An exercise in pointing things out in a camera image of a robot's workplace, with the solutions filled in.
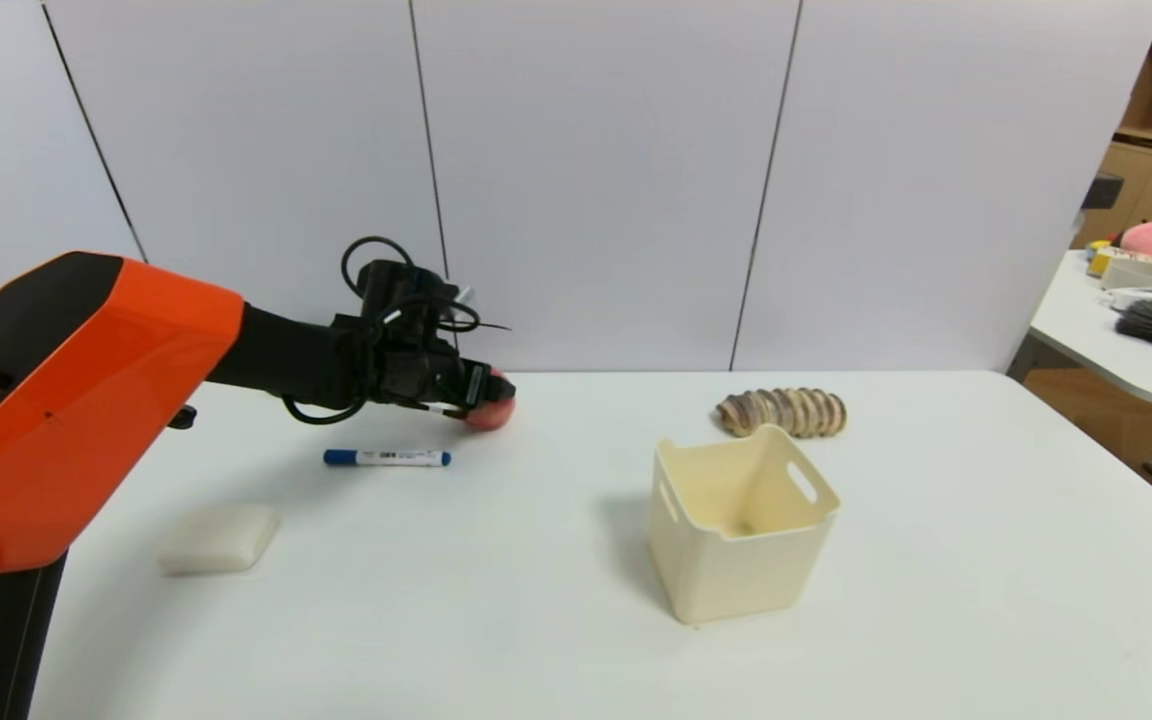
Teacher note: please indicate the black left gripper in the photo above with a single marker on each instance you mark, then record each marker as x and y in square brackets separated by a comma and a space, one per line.
[476, 383]

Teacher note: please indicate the red peach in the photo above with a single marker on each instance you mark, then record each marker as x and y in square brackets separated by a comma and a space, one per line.
[492, 414]

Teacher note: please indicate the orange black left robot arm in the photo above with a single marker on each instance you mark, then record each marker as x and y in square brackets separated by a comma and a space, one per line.
[86, 400]

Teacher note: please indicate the yellow box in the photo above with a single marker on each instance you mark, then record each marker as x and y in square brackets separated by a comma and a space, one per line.
[1103, 262]

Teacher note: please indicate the blue white marker pen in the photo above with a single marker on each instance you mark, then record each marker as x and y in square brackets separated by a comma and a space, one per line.
[386, 458]

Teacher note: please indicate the white soap block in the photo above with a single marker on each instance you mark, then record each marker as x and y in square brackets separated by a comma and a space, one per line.
[219, 538]

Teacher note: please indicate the brown striped bread loaf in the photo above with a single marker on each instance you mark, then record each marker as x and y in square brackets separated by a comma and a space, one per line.
[782, 412]

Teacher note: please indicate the white side table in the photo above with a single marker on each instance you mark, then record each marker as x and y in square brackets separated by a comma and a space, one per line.
[1106, 352]

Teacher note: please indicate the black mounted device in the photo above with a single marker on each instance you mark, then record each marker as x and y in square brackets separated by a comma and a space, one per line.
[1101, 190]

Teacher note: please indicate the white plastic device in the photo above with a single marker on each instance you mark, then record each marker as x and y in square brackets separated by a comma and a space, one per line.
[1135, 272]

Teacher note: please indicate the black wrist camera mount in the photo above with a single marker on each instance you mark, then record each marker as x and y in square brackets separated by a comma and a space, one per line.
[401, 285]

